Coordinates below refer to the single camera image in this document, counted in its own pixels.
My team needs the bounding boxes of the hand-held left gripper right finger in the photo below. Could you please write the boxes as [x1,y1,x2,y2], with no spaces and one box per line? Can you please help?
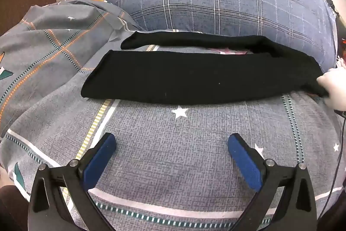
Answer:
[227,133,317,231]

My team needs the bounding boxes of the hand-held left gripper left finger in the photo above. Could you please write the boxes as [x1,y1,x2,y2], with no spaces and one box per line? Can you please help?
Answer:
[28,132,117,231]

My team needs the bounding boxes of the black pants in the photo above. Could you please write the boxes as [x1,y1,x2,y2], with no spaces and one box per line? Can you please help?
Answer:
[81,31,329,105]

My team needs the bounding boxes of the person's right hand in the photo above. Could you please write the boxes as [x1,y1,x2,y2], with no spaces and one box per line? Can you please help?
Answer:
[316,71,346,116]

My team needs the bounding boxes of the grey star print bed sheet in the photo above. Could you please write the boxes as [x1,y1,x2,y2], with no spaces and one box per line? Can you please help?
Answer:
[0,0,346,231]

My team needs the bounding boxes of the pink patterned cloth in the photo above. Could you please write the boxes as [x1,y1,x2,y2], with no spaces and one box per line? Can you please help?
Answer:
[208,47,252,55]

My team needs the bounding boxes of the thin black cable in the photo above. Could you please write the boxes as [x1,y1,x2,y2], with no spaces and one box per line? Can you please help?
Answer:
[318,109,346,221]

